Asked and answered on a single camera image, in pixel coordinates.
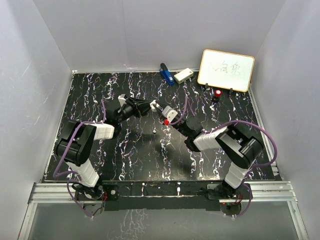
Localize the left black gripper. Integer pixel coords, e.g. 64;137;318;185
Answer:
117;97;155;124

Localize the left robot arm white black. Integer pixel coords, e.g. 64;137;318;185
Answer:
53;94;156;200

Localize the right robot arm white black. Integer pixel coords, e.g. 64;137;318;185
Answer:
150;101;264;199

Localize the small cream cardboard box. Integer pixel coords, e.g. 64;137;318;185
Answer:
174;68;194;84

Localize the blue stapler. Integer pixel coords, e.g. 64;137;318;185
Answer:
159;63;175;85

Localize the red emergency stop button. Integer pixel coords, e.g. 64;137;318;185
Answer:
212;89;222;103

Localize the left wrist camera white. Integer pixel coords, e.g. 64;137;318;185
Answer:
118;94;128;108

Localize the whiteboard with yellow frame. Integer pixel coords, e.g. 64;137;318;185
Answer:
197;49;255;93

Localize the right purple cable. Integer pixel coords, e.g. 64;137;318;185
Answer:
168;96;278;218

